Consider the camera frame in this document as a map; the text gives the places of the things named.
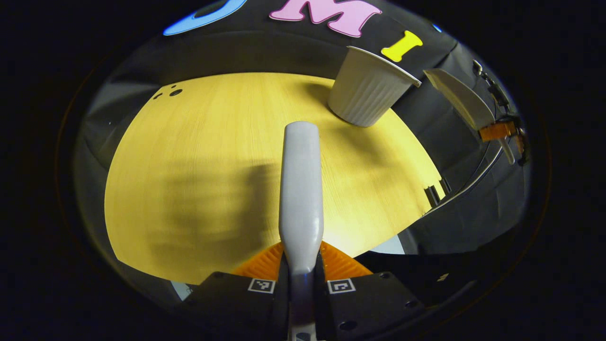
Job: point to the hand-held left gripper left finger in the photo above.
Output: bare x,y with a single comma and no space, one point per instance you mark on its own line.
227,303

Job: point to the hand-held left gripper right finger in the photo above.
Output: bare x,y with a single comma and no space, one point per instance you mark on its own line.
374,303

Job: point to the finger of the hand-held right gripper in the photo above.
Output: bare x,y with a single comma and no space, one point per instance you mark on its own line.
497,131

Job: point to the grey dustpan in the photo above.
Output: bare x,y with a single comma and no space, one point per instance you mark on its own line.
461,97

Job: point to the small grey broom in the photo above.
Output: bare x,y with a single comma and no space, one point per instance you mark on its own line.
301,189

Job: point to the white ribbed garbage bin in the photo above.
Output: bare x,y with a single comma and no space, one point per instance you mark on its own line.
367,92

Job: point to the black backdrop cloth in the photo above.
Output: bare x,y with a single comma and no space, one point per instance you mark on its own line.
284,52

